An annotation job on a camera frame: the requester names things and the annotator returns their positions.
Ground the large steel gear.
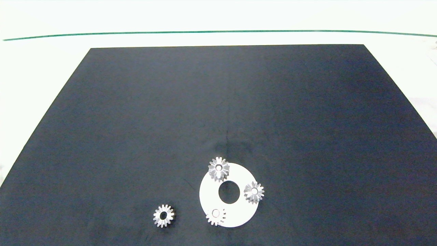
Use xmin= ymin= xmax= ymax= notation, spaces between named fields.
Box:
xmin=208 ymin=157 xmax=230 ymax=182

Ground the small steel gear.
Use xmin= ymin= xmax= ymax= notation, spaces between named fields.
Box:
xmin=244 ymin=181 xmax=265 ymax=205
xmin=206 ymin=208 xmax=226 ymax=227
xmin=153 ymin=204 xmax=175 ymax=228

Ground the round white plate with pins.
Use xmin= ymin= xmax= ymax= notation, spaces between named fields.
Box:
xmin=199 ymin=163 xmax=260 ymax=228

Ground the dark mat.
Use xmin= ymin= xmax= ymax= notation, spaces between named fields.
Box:
xmin=0 ymin=44 xmax=437 ymax=246

